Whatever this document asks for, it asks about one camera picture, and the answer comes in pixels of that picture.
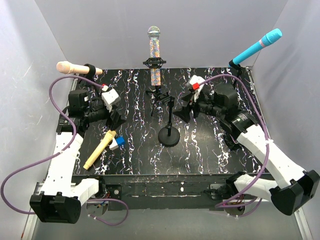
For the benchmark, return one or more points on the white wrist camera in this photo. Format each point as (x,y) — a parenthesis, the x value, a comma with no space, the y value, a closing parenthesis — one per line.
(110,98)
(196,85)

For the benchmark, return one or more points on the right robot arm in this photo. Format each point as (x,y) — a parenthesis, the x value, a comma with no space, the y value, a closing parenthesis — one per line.
(291,187)

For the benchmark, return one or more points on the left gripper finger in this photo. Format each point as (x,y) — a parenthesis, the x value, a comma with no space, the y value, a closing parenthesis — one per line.
(112,123)
(121,117)

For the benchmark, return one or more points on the blue and white block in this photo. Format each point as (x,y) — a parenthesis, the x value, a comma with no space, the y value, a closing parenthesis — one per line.
(116,143)

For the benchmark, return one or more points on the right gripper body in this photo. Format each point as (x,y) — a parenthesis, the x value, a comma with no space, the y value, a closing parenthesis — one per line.
(206,107)

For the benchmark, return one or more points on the black tripod stand, cyan microphone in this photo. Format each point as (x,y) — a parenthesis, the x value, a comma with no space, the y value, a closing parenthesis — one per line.
(239,70)

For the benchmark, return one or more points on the pink microphone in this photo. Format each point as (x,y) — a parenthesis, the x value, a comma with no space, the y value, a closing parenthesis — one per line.
(66,67)

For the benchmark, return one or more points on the black tripod shock-mount stand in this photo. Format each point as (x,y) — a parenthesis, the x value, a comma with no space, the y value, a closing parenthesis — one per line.
(155,64)

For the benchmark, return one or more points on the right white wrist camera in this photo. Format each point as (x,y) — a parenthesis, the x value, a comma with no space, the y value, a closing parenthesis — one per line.
(196,85)

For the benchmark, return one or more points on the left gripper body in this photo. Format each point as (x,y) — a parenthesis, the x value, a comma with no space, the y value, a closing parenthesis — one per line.
(98,114)

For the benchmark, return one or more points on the cream yellow microphone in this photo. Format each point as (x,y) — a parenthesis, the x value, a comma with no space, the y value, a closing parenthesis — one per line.
(108,137)

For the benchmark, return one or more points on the cyan blue microphone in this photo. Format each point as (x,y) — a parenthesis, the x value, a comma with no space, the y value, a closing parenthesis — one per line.
(267,40)

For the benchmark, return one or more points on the glitter rhinestone microphone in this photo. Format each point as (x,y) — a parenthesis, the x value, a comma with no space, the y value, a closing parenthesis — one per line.
(154,47)

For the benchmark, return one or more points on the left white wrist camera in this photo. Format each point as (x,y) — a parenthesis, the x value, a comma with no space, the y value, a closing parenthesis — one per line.
(110,98)

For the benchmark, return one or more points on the black round-base mic stand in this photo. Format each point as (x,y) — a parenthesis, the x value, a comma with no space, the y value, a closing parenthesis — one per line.
(168,136)

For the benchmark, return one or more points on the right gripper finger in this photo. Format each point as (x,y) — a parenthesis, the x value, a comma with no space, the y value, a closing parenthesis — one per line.
(190,99)
(186,113)

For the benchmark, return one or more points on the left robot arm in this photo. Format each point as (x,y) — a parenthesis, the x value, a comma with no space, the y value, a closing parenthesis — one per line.
(79,104)

